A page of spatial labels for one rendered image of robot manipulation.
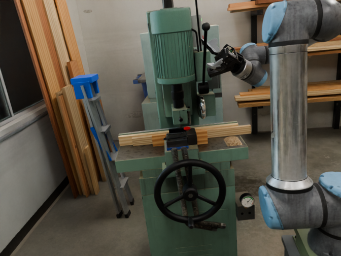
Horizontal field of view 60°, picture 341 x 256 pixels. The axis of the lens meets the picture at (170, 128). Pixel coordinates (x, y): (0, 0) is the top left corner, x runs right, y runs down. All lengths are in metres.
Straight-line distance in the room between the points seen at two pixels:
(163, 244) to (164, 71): 0.84
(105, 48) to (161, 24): 2.66
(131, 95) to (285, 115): 3.11
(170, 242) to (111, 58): 2.79
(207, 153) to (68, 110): 1.64
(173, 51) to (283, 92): 0.53
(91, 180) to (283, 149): 2.20
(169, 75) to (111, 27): 2.63
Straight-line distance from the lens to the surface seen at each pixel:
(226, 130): 1.47
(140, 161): 1.33
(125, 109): 3.99
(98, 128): 2.24
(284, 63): 0.96
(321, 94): 3.56
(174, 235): 1.54
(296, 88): 0.97
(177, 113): 1.37
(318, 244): 1.22
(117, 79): 3.92
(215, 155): 1.33
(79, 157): 2.83
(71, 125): 2.74
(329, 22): 1.00
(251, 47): 1.54
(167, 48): 1.28
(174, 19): 1.27
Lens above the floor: 1.44
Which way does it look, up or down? 19 degrees down
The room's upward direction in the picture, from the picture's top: 6 degrees counter-clockwise
